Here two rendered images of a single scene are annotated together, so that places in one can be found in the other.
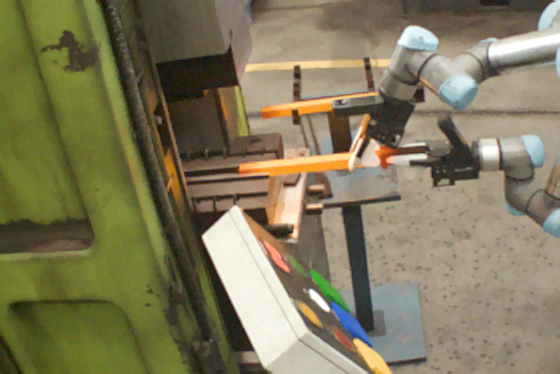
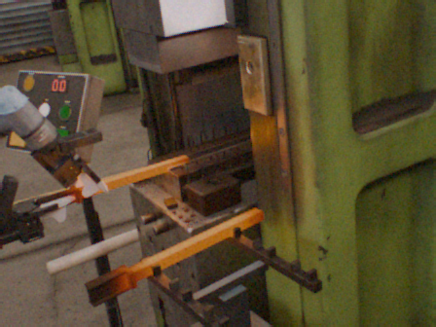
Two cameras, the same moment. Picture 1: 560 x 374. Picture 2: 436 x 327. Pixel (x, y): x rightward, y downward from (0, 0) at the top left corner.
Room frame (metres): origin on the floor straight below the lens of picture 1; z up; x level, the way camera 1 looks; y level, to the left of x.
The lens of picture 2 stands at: (2.70, -0.84, 1.60)
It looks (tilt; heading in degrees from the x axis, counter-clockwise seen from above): 23 degrees down; 140
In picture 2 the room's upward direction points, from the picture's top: 7 degrees counter-clockwise
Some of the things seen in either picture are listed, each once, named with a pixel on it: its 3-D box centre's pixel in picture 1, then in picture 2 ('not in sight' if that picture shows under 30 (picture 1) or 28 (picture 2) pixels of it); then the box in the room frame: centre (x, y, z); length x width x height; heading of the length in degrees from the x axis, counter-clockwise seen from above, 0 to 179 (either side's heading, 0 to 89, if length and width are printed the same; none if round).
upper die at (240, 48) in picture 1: (147, 58); (210, 34); (1.50, 0.23, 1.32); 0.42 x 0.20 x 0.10; 78
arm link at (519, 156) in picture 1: (519, 153); not in sight; (1.36, -0.54, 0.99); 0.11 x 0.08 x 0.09; 78
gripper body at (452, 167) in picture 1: (453, 160); (15, 224); (1.39, -0.38, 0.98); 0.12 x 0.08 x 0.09; 78
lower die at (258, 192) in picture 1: (183, 196); (226, 156); (1.50, 0.23, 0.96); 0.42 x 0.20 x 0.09; 78
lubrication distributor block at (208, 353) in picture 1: (208, 358); not in sight; (1.11, 0.22, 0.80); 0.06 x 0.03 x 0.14; 168
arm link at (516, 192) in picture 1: (523, 192); not in sight; (1.34, -0.54, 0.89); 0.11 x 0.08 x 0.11; 17
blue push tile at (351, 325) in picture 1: (350, 327); not in sight; (0.92, -0.06, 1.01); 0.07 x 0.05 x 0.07; 13
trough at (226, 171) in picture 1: (182, 178); (229, 146); (1.52, 0.23, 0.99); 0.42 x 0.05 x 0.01; 78
